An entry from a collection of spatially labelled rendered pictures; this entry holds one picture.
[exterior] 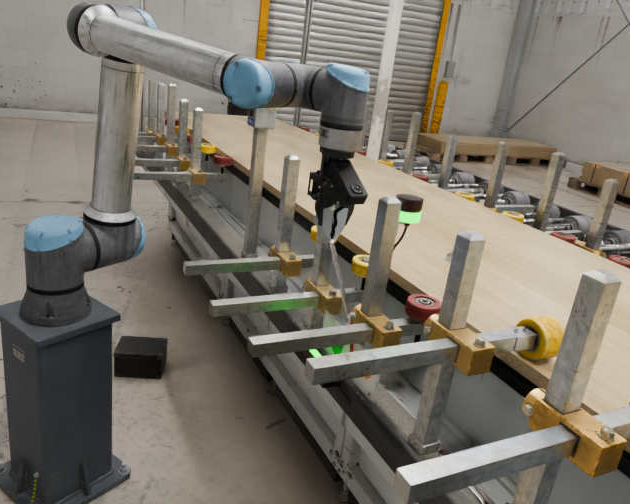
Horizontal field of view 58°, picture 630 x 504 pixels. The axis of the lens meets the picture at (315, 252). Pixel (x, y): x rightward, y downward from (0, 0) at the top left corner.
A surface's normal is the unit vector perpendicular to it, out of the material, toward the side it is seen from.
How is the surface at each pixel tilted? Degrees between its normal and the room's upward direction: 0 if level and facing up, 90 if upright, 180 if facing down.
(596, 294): 90
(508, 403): 90
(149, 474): 0
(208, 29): 90
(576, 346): 90
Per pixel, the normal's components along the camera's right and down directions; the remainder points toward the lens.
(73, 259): 0.82, 0.29
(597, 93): -0.91, 0.03
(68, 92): 0.39, 0.36
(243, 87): -0.48, 0.25
